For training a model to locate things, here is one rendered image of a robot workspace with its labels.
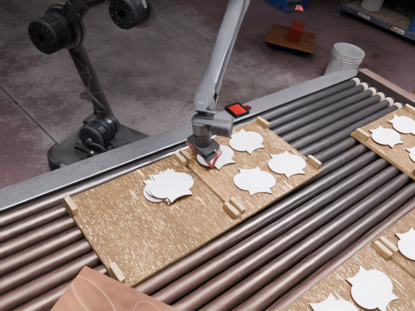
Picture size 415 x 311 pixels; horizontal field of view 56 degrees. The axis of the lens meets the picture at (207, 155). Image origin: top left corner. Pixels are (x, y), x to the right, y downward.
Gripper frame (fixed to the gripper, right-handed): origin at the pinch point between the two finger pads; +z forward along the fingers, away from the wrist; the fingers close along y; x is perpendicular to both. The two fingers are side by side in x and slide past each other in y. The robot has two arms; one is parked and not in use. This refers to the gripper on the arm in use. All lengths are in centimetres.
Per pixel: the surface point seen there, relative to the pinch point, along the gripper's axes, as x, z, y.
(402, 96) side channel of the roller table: -109, 30, -15
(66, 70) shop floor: -19, 98, 227
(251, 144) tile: -19.8, 5.8, -2.5
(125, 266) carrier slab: 42.7, -9.4, -20.4
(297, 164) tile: -26.6, 8.0, -19.3
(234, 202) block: 5.4, -2.3, -21.2
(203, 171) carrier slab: 3.6, 0.5, -3.4
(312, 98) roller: -70, 22, 9
